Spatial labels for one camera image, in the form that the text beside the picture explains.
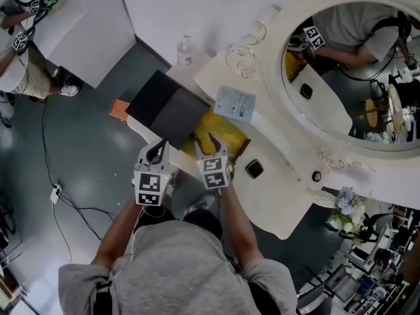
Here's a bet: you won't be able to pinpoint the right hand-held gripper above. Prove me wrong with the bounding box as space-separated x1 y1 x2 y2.
192 133 235 190

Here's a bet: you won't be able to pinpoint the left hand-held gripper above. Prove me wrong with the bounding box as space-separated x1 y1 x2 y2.
133 138 175 208

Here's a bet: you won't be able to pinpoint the square black makeup compact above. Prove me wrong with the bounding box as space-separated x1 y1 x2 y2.
245 158 265 180

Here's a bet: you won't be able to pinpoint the person's right forearm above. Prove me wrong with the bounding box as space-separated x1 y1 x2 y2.
217 184 265 270

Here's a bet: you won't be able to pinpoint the person's left forearm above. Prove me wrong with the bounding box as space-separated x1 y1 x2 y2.
91 198 143 269

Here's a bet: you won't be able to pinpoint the orange box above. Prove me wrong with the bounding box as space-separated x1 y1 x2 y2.
109 98 133 122

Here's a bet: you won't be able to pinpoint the person's white shoe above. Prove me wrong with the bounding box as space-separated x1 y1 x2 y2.
184 193 217 215
165 170 180 197

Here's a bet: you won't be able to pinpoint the white printed paper sheet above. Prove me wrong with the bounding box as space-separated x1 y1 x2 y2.
213 84 258 125

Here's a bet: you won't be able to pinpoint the person's black trousers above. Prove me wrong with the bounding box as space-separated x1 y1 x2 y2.
133 204 224 240

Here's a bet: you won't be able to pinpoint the clear plastic water bottle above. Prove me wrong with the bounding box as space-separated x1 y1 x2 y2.
177 34 195 67

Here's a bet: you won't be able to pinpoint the white power strip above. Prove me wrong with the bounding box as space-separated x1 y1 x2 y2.
49 182 64 205

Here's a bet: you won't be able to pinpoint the person's grey t-shirt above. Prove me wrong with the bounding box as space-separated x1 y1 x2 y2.
58 220 299 315

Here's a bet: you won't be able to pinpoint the white desk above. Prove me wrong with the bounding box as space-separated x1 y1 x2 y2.
31 0 136 90

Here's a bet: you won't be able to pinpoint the purple and white flower bouquet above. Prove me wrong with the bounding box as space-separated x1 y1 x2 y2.
325 186 369 236

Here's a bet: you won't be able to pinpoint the black office chair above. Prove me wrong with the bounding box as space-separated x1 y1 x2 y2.
296 266 334 315

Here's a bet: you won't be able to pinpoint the oval mirror white ornate frame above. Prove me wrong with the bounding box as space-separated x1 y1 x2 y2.
261 0 420 164

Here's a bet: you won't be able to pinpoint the black floor cable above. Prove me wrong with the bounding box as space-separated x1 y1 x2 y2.
40 97 116 266

